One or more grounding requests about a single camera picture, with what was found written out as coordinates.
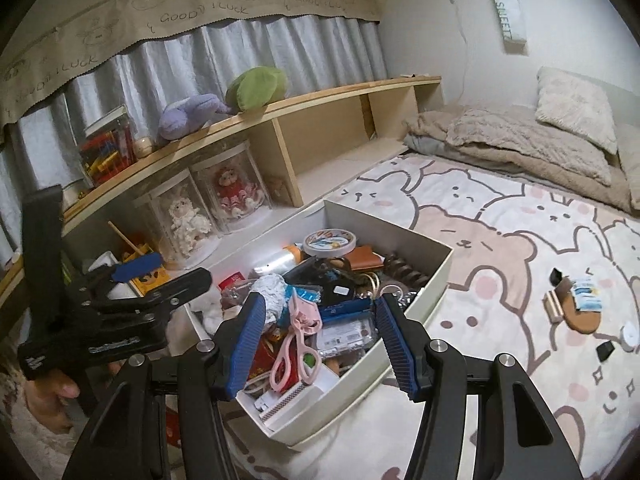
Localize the brown leather pouch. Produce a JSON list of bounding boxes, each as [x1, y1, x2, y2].
[[342, 245, 386, 271]]

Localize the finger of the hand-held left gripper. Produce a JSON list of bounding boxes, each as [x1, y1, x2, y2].
[[80, 253, 166, 284], [81, 266, 214, 320]]

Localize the white fluffy ball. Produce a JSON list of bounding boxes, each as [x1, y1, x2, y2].
[[195, 292, 223, 333]]

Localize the black round case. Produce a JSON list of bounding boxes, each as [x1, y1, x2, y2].
[[320, 280, 353, 306]]

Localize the gold bangle rings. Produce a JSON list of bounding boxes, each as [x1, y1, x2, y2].
[[355, 272, 381, 296]]

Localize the white doll in case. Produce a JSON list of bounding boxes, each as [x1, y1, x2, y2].
[[132, 167, 221, 271]]

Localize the beige printed valance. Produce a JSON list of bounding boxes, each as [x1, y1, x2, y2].
[[0, 0, 381, 131]]

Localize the white bottle orange cap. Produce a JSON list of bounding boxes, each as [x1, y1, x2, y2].
[[255, 245, 303, 273]]

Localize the person's left hand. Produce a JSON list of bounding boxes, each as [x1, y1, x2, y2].
[[22, 369, 82, 434]]

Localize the white rectangular holder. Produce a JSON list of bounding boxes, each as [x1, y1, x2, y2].
[[82, 251, 123, 301]]

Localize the dark beaded string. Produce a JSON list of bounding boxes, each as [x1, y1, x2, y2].
[[382, 255, 428, 288]]

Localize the tan duvet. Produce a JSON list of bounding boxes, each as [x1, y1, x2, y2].
[[402, 105, 640, 211]]

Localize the white matchbox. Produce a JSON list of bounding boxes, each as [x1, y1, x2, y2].
[[260, 382, 321, 423]]

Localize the green plush toy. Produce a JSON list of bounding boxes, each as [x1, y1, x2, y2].
[[225, 66, 290, 113]]

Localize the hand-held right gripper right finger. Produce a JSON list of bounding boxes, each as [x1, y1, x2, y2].
[[375, 294, 584, 480]]

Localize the white cardboard box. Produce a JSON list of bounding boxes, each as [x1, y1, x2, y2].
[[182, 200, 453, 448]]

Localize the pink scissors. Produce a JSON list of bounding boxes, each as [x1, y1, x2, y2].
[[270, 290, 323, 393]]

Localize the red dressed bear doll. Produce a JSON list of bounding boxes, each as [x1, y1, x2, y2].
[[214, 167, 263, 221]]

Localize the white rabbit doll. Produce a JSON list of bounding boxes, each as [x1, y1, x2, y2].
[[167, 197, 213, 256]]

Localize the blue flat case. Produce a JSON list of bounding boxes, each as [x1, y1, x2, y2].
[[320, 300, 371, 318]]

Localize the white wall cable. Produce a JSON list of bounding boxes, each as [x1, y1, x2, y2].
[[440, 0, 471, 106]]

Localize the wooden shelf unit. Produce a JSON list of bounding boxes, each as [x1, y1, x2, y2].
[[0, 76, 443, 311]]

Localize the clear plastic clamshell box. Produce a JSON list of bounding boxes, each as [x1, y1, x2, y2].
[[317, 310, 376, 361]]

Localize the beige fluffy pillow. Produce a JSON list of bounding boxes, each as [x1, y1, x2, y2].
[[617, 122, 640, 196], [535, 66, 621, 156]]

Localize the yellow box with stick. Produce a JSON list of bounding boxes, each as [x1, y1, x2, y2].
[[107, 220, 172, 297]]

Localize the patterned tape roll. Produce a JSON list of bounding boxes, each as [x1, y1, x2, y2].
[[303, 227, 357, 256]]

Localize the grey curtain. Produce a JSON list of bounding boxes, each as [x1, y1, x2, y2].
[[0, 15, 388, 266]]

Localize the blue white striped packet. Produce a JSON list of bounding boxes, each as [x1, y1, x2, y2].
[[570, 275, 603, 313]]

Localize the person's left forearm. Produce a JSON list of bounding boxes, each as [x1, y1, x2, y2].
[[0, 340, 68, 480]]

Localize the bear print bedsheet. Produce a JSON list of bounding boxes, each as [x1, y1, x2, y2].
[[220, 152, 640, 480]]

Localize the clear jar of coloured sticks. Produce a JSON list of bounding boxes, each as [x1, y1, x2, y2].
[[77, 105, 138, 188]]

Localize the white hanging fabric bag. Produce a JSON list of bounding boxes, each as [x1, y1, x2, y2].
[[490, 0, 528, 53]]

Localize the purple plush toy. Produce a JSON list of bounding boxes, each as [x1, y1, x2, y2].
[[159, 94, 233, 142]]

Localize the beige fluffy blanket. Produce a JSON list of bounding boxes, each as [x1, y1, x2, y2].
[[445, 107, 613, 186]]

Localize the red doll in case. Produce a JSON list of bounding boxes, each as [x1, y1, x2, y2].
[[190, 140, 273, 236]]

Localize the small brown paper box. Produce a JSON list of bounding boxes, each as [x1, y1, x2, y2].
[[265, 175, 291, 206]]

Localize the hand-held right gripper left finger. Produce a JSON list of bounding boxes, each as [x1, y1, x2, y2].
[[61, 292, 268, 480]]

